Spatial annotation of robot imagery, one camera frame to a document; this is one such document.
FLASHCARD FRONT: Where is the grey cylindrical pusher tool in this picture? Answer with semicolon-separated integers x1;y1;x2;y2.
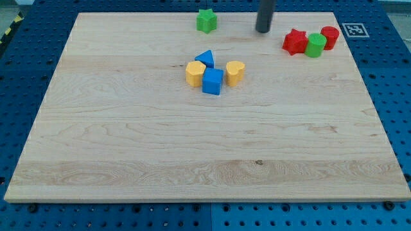
255;0;277;33

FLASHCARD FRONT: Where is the red star block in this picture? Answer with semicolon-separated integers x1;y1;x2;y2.
282;29;308;56

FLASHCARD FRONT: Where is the red cylinder block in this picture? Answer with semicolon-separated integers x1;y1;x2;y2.
320;26;340;50

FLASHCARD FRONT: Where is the yellow heart block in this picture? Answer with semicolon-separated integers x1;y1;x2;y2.
225;60;245;87

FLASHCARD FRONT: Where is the blue cube block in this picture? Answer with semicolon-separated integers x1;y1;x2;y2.
202;67;223;95

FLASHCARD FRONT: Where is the wooden board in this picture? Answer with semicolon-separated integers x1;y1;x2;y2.
4;12;410;203

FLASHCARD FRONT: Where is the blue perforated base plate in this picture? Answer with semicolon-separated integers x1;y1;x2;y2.
1;1;410;230

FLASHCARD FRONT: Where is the yellow hexagon block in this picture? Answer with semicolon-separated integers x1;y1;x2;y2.
186;61;206;87

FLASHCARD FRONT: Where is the green star block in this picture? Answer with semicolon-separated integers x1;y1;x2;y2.
196;8;218;33

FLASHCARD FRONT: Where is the green cylinder block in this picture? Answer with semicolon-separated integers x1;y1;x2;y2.
304;33;327;58

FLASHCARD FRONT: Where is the blue triangle block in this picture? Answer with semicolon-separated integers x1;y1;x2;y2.
194;50;214;68

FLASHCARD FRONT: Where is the white fiducial marker tag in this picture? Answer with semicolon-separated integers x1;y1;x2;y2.
342;22;369;38

